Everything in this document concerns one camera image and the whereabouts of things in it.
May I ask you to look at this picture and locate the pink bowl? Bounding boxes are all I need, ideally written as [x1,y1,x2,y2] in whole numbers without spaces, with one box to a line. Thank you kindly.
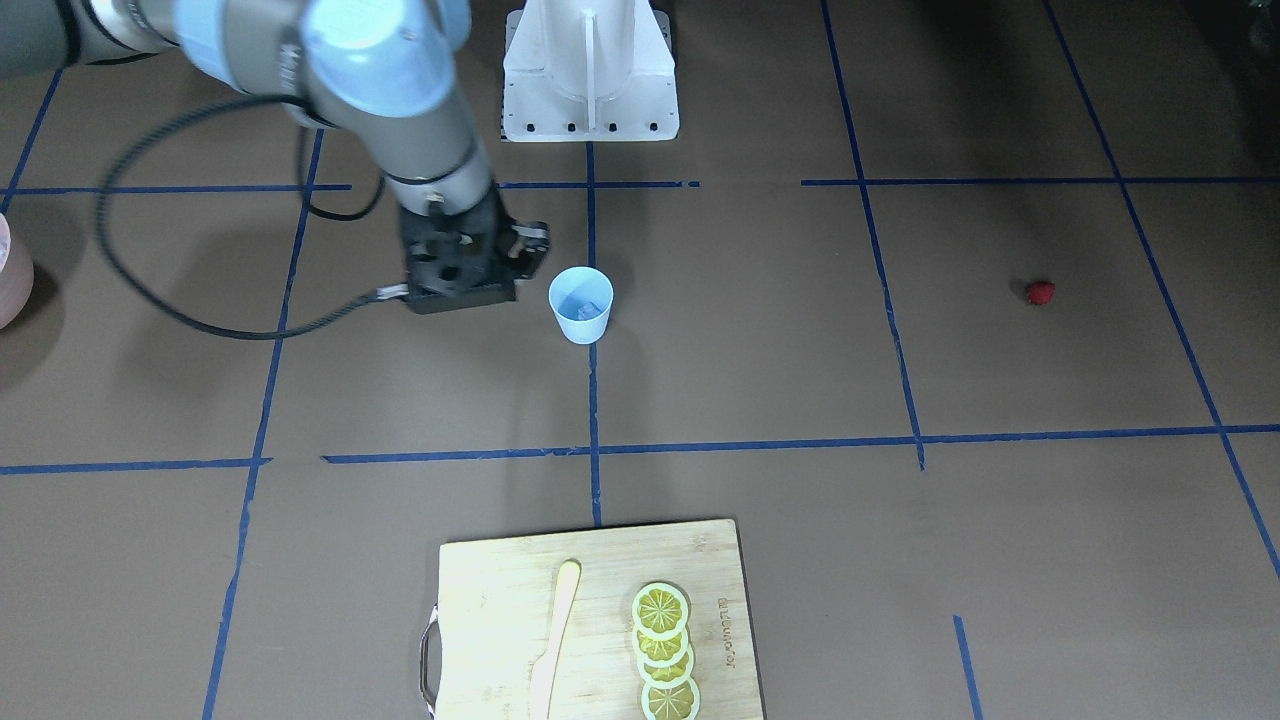
[1,214,35,329]

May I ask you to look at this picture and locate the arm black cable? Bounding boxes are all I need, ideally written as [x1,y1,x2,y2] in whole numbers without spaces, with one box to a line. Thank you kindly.
[95,92,413,341]

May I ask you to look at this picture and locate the ice cube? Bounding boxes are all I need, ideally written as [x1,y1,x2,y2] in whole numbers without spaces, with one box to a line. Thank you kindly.
[573,302,604,322]

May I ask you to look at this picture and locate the yellow plastic knife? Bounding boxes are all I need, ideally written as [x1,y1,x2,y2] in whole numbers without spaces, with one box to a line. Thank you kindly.
[527,559,581,719]

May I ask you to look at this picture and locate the white camera pole mount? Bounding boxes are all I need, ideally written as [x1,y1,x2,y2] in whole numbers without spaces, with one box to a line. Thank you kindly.
[500,1,680,143]

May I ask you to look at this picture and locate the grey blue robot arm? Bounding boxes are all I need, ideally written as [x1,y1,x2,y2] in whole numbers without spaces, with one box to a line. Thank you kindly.
[3,1,549,261]

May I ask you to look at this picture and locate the light blue plastic cup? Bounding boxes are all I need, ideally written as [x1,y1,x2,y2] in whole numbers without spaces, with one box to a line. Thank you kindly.
[547,266,614,345]

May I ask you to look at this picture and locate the red strawberry on table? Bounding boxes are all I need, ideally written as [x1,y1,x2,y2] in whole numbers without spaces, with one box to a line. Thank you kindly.
[1024,281,1057,306]

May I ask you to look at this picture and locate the bamboo cutting board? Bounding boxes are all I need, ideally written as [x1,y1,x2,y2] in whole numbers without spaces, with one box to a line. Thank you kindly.
[419,519,765,719]

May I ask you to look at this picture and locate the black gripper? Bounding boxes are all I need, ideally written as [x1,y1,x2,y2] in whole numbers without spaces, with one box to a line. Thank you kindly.
[399,186,531,263]

